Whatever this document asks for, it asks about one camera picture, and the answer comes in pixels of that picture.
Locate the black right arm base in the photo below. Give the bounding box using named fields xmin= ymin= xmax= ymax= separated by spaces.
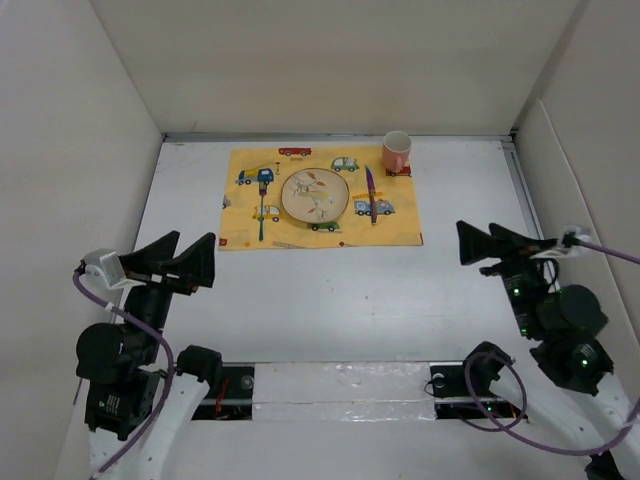
xmin=424 ymin=362 xmax=520 ymax=420

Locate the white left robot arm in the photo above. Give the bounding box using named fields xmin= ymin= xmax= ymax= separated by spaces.
xmin=73 ymin=231 xmax=223 ymax=479

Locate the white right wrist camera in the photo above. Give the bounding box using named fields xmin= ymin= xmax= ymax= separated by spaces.
xmin=532 ymin=225 xmax=592 ymax=259

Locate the pink cup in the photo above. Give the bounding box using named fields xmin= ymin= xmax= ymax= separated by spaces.
xmin=382 ymin=131 xmax=412 ymax=173

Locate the beige bird pattern plate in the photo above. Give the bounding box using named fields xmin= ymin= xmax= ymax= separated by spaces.
xmin=281 ymin=168 xmax=350 ymax=224

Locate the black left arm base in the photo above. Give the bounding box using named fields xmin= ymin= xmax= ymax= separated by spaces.
xmin=192 ymin=364 xmax=255 ymax=421

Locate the iridescent metal fork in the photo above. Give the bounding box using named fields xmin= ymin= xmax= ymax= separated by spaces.
xmin=257 ymin=182 xmax=268 ymax=242

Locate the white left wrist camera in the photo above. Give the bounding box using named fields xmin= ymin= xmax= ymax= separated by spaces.
xmin=80 ymin=248 xmax=138 ymax=290

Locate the yellow vehicle print cloth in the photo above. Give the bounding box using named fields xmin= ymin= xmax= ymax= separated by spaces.
xmin=219 ymin=145 xmax=423 ymax=250

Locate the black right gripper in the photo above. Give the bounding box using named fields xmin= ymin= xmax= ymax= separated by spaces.
xmin=454 ymin=217 xmax=557 ymax=335

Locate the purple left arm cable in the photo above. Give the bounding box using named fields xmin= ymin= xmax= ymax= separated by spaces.
xmin=73 ymin=269 xmax=176 ymax=474

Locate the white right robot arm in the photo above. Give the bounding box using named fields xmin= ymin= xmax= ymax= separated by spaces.
xmin=166 ymin=222 xmax=638 ymax=479

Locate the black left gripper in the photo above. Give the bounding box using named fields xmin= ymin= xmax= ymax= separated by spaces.
xmin=122 ymin=226 xmax=216 ymax=358

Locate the iridescent metal knife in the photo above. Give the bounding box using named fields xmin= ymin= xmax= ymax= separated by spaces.
xmin=365 ymin=166 xmax=377 ymax=225

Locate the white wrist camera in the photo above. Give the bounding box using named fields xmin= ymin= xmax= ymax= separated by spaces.
xmin=80 ymin=248 xmax=138 ymax=290
xmin=532 ymin=225 xmax=592 ymax=259

